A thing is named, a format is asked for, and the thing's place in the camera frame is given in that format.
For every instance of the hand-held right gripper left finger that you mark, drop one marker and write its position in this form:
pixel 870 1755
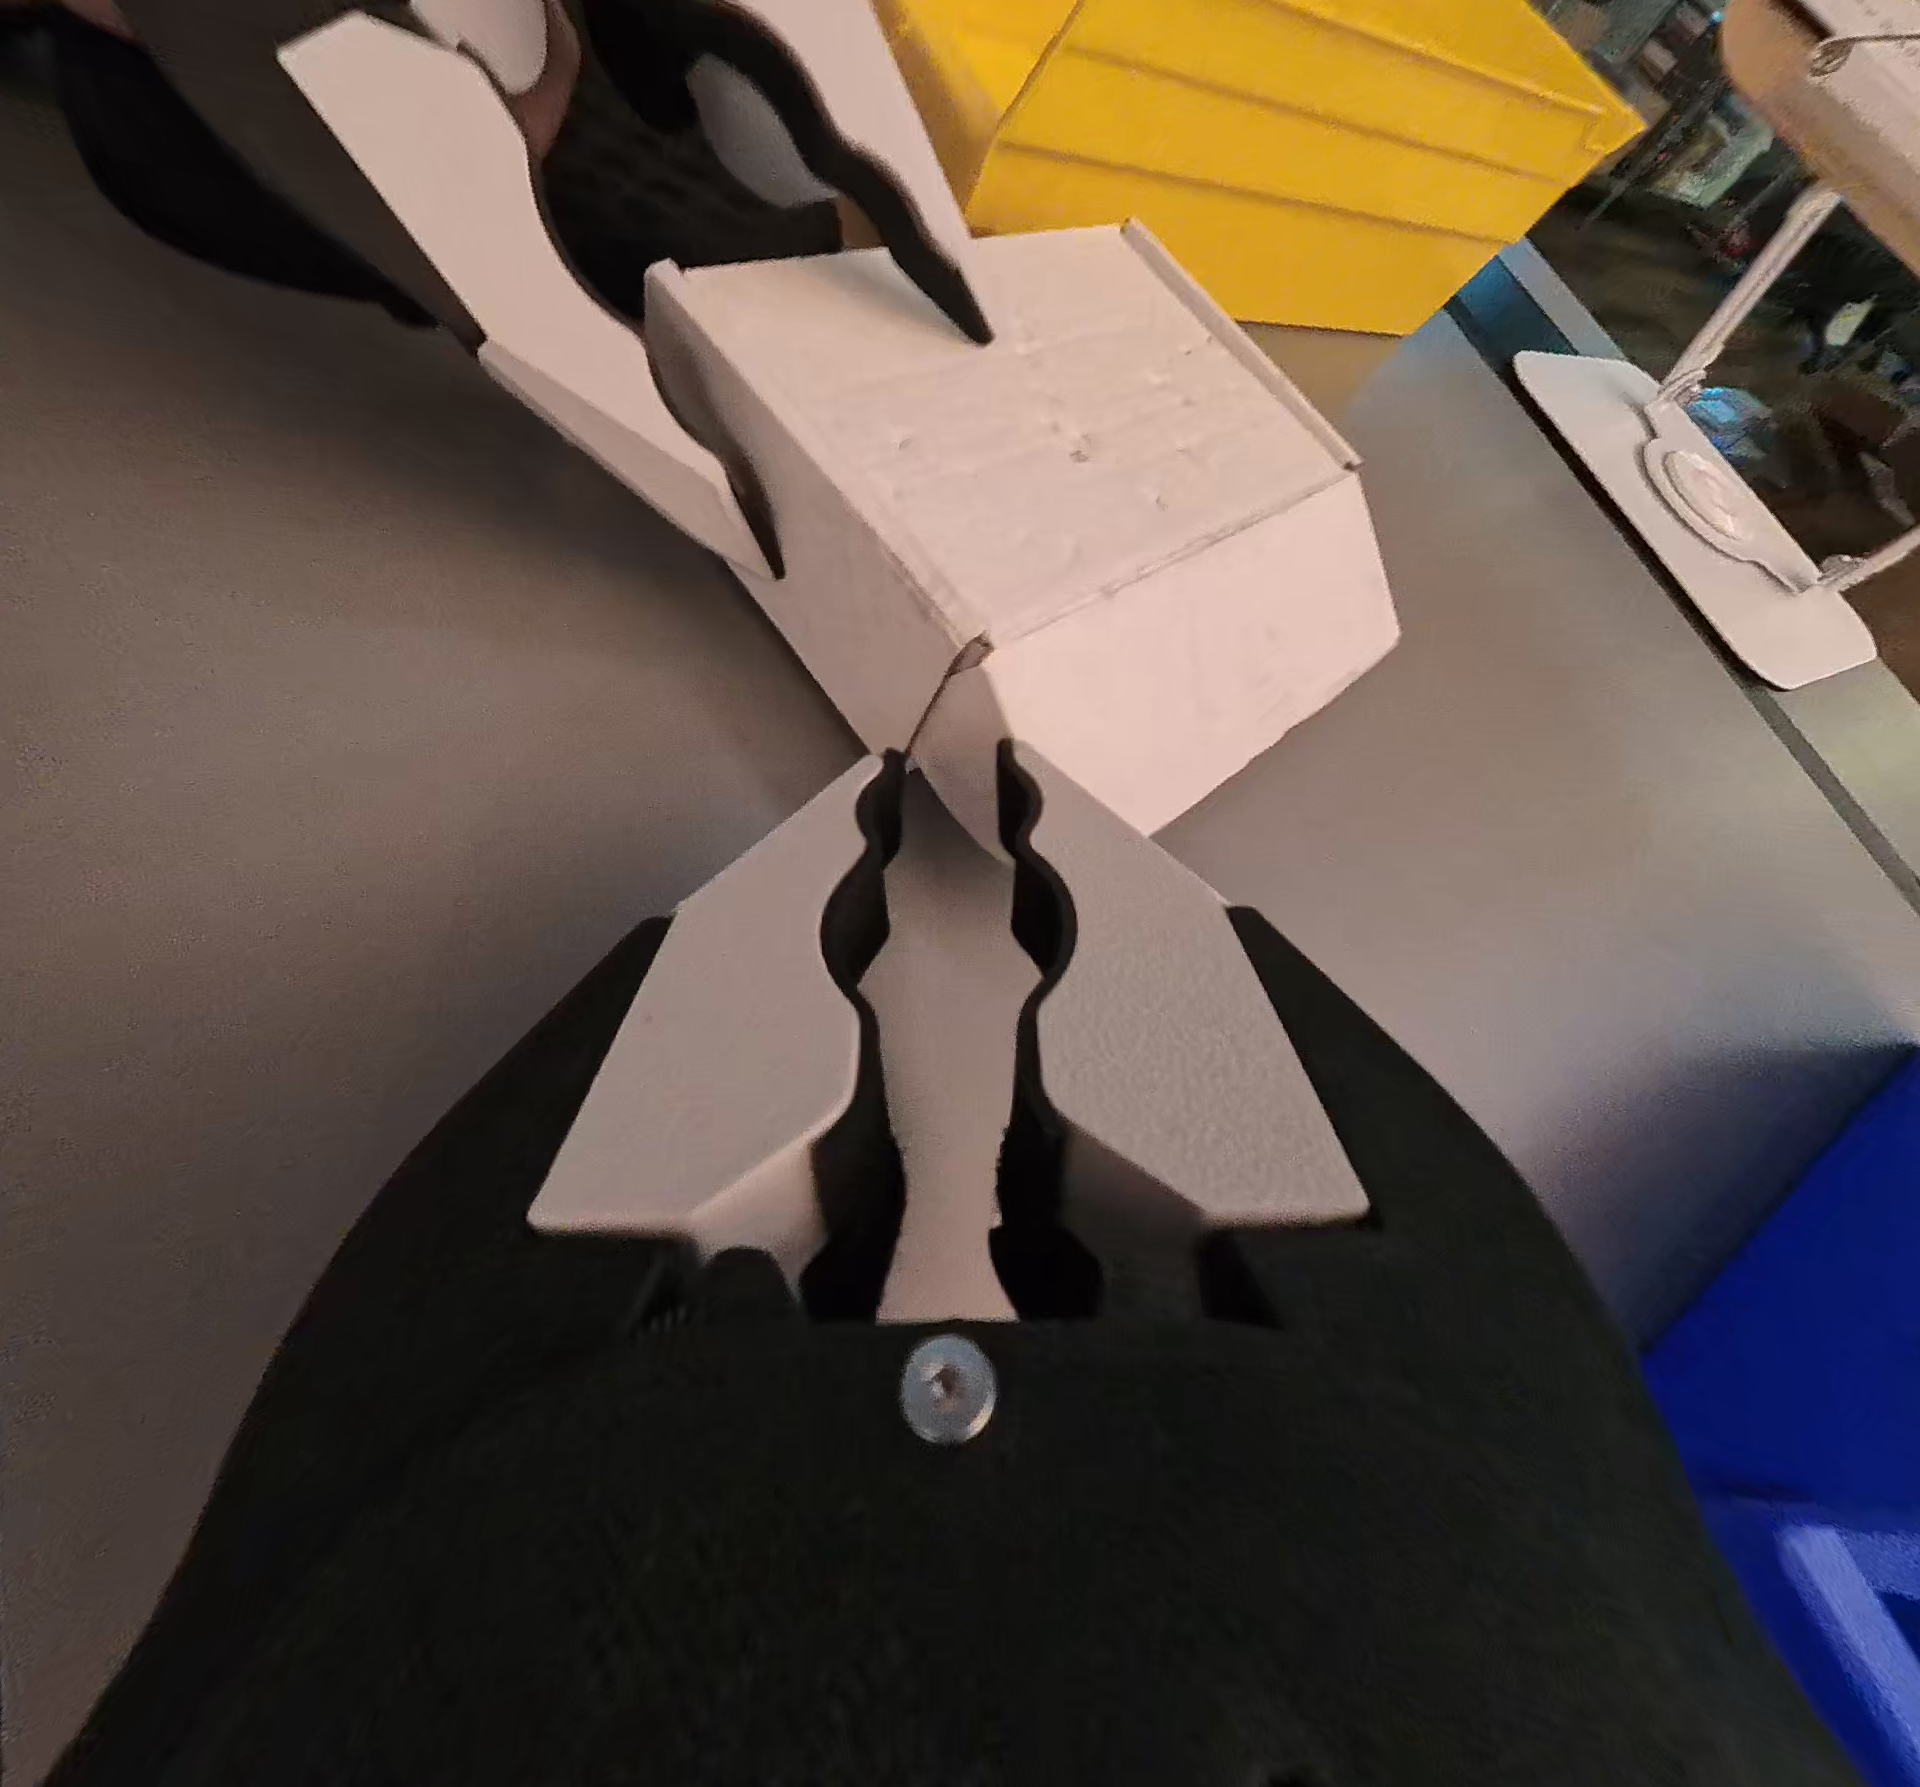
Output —
pixel 721 1067

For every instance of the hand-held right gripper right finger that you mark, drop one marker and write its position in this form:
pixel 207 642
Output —
pixel 1183 1067

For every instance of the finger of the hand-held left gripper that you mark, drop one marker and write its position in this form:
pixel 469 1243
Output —
pixel 810 17
pixel 449 197

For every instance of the white cardboard box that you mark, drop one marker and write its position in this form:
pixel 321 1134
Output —
pixel 1050 466

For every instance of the blue plastic bin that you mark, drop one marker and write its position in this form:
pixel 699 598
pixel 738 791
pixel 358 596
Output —
pixel 1799 1368

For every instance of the yellow plastic bin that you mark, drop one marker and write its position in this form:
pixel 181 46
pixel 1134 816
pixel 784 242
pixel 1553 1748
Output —
pixel 1275 168

